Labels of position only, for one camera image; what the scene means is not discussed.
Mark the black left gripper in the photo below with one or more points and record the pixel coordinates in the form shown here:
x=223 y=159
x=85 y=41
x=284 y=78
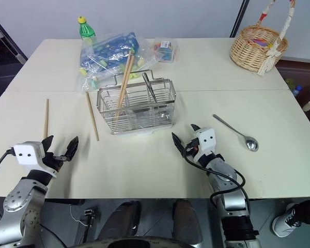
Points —
x=53 y=159

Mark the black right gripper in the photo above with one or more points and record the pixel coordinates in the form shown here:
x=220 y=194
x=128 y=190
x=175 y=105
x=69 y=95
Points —
x=192 y=147

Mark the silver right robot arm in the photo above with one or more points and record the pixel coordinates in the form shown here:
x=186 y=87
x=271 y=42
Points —
x=230 y=196

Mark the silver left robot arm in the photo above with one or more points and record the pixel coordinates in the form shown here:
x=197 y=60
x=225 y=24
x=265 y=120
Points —
x=20 y=204

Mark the wooden chopstick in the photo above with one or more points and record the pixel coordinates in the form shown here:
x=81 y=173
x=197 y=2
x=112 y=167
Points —
x=123 y=85
x=126 y=80
x=45 y=118
x=92 y=116

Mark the metal spoon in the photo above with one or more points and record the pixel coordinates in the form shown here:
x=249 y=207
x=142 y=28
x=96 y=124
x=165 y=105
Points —
x=251 y=144
x=149 y=87
x=152 y=85

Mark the small clear bag colourful pieces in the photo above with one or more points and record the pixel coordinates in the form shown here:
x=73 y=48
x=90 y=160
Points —
x=165 y=50

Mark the clear bag with blue toys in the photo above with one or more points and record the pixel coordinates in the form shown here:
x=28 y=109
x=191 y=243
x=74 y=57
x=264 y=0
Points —
x=111 y=51

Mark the dark robot torso rim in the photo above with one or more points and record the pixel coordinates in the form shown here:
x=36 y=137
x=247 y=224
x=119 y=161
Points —
x=139 y=242

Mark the blue capped bottle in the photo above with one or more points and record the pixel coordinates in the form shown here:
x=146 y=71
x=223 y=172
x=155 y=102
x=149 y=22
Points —
x=297 y=91

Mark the green plastic bottle yellow cap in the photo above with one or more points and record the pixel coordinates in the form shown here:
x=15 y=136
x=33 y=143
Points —
x=86 y=30

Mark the dark upright pole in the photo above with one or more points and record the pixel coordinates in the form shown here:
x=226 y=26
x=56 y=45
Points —
x=236 y=18

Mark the white sneaker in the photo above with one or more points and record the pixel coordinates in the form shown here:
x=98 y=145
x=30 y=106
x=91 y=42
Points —
x=285 y=223

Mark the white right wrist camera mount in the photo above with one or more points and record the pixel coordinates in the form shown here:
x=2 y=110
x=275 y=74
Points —
x=206 y=140

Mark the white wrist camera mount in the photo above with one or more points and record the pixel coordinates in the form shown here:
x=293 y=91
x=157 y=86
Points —
x=28 y=152
x=206 y=140

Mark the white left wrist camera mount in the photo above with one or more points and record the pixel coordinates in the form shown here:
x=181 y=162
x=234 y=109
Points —
x=28 y=152

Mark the black metal frame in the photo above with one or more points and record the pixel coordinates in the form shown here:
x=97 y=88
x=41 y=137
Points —
x=7 y=38

